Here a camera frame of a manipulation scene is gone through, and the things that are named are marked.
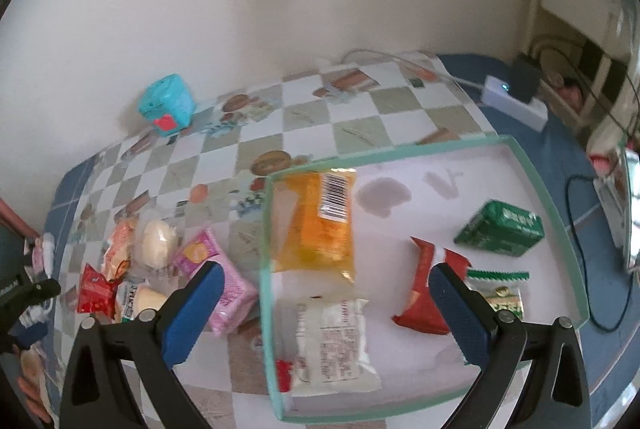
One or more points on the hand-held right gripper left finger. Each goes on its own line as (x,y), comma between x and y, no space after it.
(195,309)

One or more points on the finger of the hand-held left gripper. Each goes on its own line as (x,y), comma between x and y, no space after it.
(42,291)

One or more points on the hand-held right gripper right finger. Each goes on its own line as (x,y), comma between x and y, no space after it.
(457,309)

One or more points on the dark red snack packet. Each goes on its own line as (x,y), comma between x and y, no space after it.
(417,304)

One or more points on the pink snack packet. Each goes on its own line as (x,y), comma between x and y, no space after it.
(237,296)

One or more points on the green zigzag edged snack packet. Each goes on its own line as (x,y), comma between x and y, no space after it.
(507,301)

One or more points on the bright red snack packet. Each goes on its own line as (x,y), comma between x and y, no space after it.
(95,294)

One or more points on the teal rimmed white tray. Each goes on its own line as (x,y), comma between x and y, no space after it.
(410,359)

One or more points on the round bun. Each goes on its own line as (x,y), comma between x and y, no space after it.
(157,241)

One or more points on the green biscuit packet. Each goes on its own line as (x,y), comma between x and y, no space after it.
(500,226)

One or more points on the small red snack packet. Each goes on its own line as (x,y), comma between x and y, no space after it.
(285,374)

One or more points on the orange yellow snack packet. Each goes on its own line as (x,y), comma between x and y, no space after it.
(315,234)

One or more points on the white green snack packet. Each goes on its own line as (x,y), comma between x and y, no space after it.
(127,299)

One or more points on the clear orange printed snack packet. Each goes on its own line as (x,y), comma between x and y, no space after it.
(117,254)

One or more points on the phone on white stand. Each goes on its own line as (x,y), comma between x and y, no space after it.
(627,209)

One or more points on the white power strip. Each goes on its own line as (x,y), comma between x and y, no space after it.
(520,109)

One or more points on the teal cube box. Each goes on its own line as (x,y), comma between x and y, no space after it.
(165,101)

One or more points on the checkered printed tablecloth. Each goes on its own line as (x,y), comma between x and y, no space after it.
(300,119)

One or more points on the black power adapter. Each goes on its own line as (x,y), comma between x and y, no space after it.
(525,79)

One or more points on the white shelf unit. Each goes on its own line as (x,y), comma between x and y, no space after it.
(575,4)

